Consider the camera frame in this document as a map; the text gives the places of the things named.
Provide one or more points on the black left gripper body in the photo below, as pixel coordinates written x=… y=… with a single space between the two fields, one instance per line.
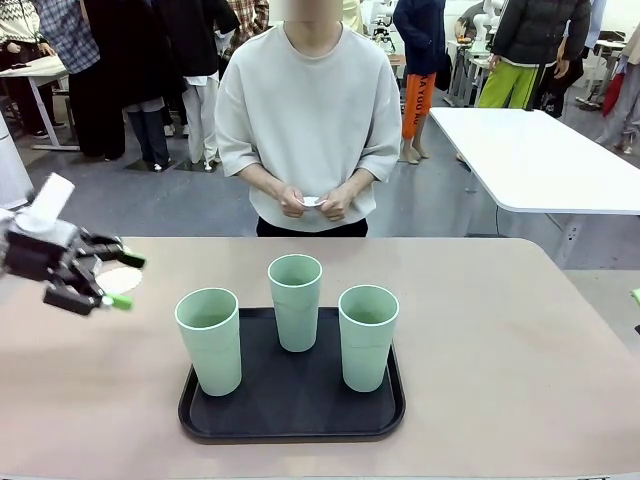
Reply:
x=30 y=255

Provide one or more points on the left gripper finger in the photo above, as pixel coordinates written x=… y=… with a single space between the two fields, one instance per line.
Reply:
x=70 y=299
x=107 y=248

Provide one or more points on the pale green plastic cup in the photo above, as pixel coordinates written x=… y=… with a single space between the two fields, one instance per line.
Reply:
x=215 y=360
x=295 y=325
x=367 y=360

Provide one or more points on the person's left forearm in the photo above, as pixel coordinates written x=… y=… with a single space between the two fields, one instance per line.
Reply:
x=360 y=182

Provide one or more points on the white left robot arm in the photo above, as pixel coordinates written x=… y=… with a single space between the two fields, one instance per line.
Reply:
x=6 y=240

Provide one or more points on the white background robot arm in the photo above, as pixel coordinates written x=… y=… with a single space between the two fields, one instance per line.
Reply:
x=482 y=27

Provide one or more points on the person's right forearm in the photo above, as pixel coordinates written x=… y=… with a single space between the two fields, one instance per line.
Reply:
x=262 y=182

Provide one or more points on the person's right hand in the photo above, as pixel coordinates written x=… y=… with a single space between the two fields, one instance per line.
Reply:
x=292 y=202

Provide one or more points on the person's left hand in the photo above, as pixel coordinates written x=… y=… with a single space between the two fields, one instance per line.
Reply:
x=340 y=205

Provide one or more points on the large white table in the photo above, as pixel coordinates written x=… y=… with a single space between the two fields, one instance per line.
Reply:
x=540 y=160

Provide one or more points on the bystander in grey trousers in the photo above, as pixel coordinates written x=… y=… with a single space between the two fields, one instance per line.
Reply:
x=625 y=110

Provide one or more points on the white desk with grey legs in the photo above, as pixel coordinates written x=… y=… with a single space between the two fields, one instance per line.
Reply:
x=30 y=67

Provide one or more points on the bystander in long black coat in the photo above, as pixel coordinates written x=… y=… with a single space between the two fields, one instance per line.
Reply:
x=135 y=50

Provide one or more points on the red bag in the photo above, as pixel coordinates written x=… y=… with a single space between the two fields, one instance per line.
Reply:
x=612 y=95

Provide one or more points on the bystander in blue plaid shirt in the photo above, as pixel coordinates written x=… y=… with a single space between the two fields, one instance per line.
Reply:
x=70 y=35

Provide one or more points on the bystander in white trousers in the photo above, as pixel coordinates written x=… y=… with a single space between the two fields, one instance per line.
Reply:
x=200 y=40

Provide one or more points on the bystander in zigzag sweater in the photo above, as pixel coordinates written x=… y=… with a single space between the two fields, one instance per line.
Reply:
x=17 y=22

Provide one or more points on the black plastic serving tray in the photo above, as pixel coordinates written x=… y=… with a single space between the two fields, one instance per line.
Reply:
x=290 y=405

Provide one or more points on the person in beige sweater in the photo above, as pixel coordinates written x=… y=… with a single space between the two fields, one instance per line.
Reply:
x=305 y=100

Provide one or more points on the bystander in orange plaid shirt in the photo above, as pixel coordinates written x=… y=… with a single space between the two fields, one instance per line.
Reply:
x=250 y=20

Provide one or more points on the bystander in lime trousers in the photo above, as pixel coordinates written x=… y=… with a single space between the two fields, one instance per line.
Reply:
x=540 y=30

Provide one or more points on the bystander in orange trousers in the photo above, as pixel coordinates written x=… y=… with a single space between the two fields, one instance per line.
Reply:
x=420 y=50

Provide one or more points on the bystander in yellow top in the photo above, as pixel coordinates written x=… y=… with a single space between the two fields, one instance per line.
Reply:
x=352 y=15

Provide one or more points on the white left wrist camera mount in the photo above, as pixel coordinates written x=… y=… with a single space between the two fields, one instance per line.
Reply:
x=52 y=200

